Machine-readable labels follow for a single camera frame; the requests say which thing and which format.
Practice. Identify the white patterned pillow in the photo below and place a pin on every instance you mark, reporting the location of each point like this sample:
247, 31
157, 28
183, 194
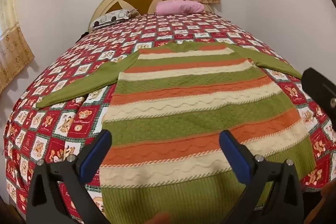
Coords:
113, 18

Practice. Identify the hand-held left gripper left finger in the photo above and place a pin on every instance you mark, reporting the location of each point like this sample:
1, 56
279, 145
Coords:
101, 146

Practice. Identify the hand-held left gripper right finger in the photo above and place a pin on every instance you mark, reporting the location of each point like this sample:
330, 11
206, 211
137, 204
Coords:
231, 150

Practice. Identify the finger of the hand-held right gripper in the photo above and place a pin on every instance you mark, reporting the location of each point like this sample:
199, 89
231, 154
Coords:
321, 90

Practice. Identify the red patchwork bear bedspread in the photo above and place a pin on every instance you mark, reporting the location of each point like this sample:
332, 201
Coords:
52, 121

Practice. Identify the tan side window curtain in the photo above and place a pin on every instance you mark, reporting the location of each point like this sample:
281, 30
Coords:
13, 43

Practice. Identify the green orange cream striped sweater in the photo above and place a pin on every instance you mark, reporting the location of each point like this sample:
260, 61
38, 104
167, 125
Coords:
170, 121

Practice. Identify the pink pillow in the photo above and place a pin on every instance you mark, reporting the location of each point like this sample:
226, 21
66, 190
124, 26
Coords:
181, 6

